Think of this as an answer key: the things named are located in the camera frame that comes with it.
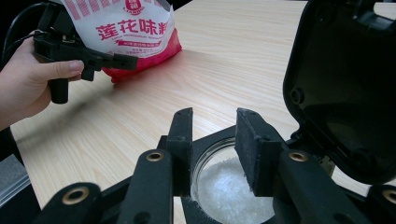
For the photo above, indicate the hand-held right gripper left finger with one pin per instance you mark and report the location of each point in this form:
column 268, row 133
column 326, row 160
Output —
column 179, row 149

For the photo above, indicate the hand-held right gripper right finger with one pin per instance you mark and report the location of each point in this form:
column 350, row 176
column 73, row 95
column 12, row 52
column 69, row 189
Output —
column 258, row 155

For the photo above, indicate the red and white seasoning bag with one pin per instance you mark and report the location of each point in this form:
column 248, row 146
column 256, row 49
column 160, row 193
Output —
column 130, row 31

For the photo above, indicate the glass jar with black lid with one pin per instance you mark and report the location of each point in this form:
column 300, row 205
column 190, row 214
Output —
column 342, row 77

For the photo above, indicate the white seasoning granules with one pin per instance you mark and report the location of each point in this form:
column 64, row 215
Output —
column 224, row 193

